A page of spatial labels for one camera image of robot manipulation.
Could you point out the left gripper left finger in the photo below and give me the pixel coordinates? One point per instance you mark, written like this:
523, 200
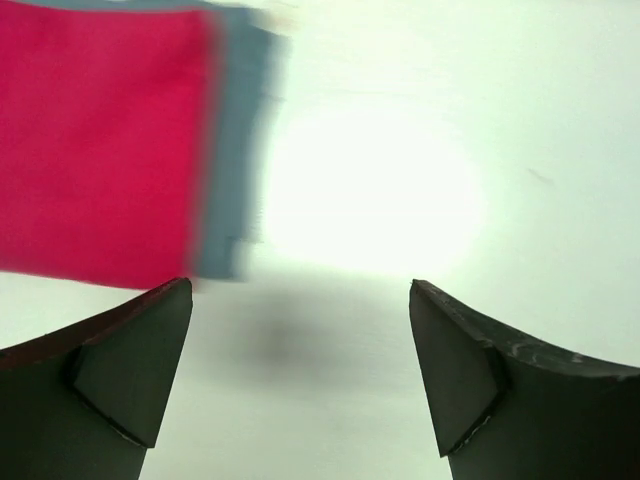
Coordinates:
86, 402

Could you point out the red t shirt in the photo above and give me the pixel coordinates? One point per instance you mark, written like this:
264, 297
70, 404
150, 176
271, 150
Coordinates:
102, 128

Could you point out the folded light blue t shirt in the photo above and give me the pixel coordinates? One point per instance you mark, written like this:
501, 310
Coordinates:
247, 60

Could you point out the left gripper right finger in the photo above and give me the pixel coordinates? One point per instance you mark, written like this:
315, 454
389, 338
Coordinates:
507, 406

